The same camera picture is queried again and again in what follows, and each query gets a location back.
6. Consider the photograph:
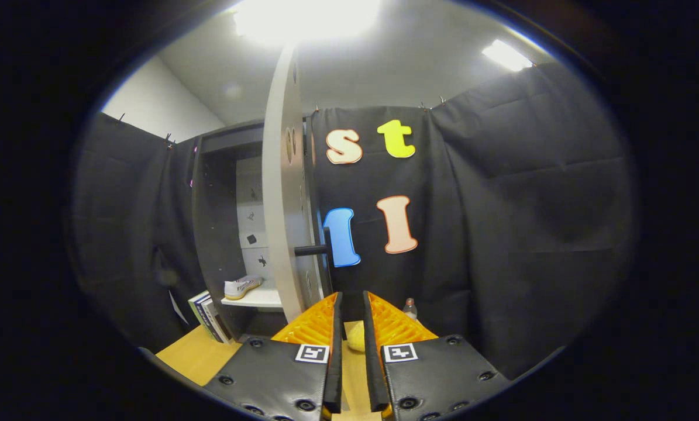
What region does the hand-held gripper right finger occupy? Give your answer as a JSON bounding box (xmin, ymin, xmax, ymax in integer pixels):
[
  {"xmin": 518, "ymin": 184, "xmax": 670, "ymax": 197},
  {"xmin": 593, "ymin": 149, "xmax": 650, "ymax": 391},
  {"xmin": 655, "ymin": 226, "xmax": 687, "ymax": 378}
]
[{"xmin": 363, "ymin": 291, "xmax": 511, "ymax": 421}]

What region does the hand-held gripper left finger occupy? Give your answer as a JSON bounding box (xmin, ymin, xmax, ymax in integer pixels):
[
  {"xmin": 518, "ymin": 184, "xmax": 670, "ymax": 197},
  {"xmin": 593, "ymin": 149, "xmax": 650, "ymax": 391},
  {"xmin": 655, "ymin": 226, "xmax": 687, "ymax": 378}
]
[{"xmin": 202, "ymin": 292, "xmax": 344, "ymax": 421}]

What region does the black door handle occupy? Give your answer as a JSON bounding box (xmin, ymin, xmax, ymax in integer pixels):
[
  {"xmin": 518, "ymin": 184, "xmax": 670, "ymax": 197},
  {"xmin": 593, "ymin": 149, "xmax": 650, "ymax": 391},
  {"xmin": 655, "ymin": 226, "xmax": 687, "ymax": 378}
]
[{"xmin": 294, "ymin": 227, "xmax": 333, "ymax": 275}]

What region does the white shoe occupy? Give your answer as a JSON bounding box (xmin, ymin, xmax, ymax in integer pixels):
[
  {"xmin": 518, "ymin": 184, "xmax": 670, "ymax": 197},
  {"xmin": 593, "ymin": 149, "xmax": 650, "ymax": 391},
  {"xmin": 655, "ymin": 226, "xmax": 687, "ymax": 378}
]
[{"xmin": 224, "ymin": 275, "xmax": 263, "ymax": 301}]

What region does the beige shoe cabinet door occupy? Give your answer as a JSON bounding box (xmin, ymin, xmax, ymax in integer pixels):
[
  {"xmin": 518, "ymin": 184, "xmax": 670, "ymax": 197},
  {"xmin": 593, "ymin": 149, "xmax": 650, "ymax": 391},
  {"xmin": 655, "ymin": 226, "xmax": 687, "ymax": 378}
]
[{"xmin": 261, "ymin": 44, "xmax": 333, "ymax": 323}]

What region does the grey shoe cabinet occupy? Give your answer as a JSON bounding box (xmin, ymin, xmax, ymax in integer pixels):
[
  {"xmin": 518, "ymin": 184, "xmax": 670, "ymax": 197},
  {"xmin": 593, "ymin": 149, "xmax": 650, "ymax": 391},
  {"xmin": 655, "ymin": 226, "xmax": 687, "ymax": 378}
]
[{"xmin": 190, "ymin": 120, "xmax": 285, "ymax": 343}]

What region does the yellow bread bun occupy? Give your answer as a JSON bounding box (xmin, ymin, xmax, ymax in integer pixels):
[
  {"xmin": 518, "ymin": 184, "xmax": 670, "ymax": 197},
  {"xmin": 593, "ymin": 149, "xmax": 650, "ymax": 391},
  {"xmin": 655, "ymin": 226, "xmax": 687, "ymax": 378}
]
[{"xmin": 347, "ymin": 322, "xmax": 366, "ymax": 353}]

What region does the white spine book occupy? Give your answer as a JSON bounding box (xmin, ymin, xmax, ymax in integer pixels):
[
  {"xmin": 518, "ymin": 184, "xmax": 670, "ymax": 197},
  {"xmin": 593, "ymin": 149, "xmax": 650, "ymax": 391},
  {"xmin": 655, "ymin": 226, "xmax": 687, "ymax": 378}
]
[{"xmin": 202, "ymin": 298, "xmax": 233, "ymax": 344}]

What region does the blue spine book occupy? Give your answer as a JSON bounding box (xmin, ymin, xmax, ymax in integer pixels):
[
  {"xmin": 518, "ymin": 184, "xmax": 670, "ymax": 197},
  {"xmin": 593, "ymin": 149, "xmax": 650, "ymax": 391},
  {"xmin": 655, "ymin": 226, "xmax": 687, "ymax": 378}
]
[{"xmin": 194, "ymin": 294, "xmax": 227, "ymax": 344}]

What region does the green spine book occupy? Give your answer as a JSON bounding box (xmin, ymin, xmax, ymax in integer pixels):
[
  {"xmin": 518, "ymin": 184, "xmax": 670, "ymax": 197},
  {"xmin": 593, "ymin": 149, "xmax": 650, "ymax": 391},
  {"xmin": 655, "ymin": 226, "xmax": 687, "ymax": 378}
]
[{"xmin": 188, "ymin": 291, "xmax": 221, "ymax": 343}]

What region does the black backdrop cloth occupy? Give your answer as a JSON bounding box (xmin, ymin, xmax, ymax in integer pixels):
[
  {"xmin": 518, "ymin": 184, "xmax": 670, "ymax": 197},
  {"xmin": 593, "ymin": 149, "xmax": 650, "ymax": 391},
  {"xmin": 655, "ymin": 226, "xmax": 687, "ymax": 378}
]
[{"xmin": 66, "ymin": 61, "xmax": 636, "ymax": 381}]

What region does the large ceiling light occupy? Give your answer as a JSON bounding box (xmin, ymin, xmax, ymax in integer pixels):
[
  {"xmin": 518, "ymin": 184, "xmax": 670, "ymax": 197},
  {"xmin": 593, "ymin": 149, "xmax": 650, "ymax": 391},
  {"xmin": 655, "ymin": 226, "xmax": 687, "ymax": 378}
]
[{"xmin": 232, "ymin": 0, "xmax": 382, "ymax": 44}]

